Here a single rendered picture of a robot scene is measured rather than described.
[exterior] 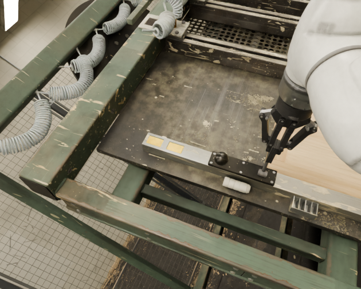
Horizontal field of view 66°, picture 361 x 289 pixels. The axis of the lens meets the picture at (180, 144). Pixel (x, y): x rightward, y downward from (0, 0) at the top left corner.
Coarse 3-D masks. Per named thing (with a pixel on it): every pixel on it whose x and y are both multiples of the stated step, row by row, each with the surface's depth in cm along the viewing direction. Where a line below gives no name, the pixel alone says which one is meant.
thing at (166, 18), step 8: (144, 0) 97; (152, 0) 100; (184, 0) 110; (136, 8) 94; (144, 8) 96; (136, 16) 92; (160, 16) 101; (168, 16) 101; (160, 24) 97; (168, 24) 100; (152, 32) 101; (160, 32) 104; (168, 32) 100
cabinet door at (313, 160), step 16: (304, 144) 92; (320, 144) 92; (288, 160) 88; (304, 160) 88; (320, 160) 88; (336, 160) 88; (288, 176) 85; (304, 176) 85; (320, 176) 85; (336, 176) 85; (352, 176) 85; (352, 192) 82
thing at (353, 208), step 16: (144, 144) 89; (176, 160) 89; (192, 160) 86; (208, 160) 86; (224, 176) 86; (240, 176) 83; (272, 192) 83; (288, 192) 80; (304, 192) 79; (320, 192) 79; (336, 192) 79; (320, 208) 80; (336, 208) 77; (352, 208) 77
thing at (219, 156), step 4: (220, 152) 74; (216, 156) 73; (220, 156) 72; (224, 156) 72; (216, 160) 73; (220, 160) 72; (224, 160) 72; (228, 160) 74; (220, 164) 73; (224, 164) 73
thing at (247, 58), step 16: (176, 0) 104; (176, 16) 108; (176, 32) 110; (176, 48) 118; (192, 48) 115; (208, 48) 112; (224, 48) 111; (240, 48) 112; (224, 64) 116; (240, 64) 113; (256, 64) 110; (272, 64) 107
